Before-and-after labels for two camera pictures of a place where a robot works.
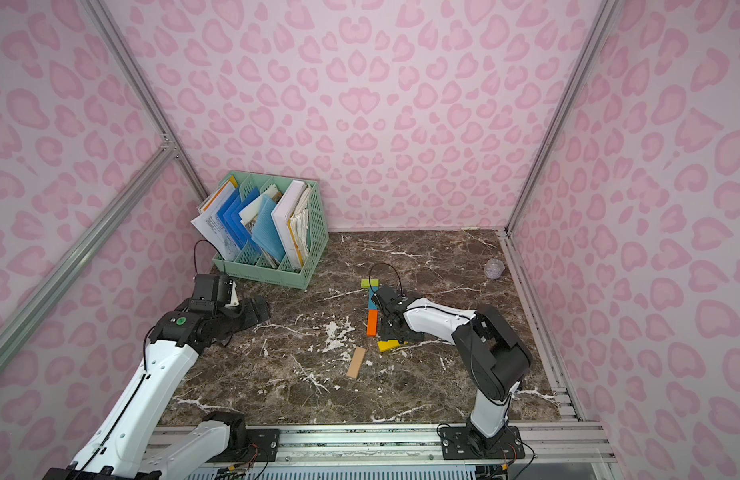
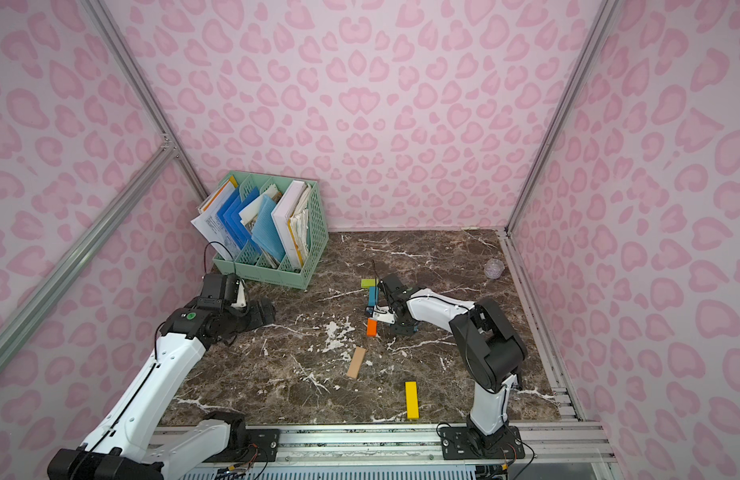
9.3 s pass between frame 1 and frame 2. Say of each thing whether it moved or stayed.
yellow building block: moved
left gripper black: stayed
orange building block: stayed
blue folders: stayed
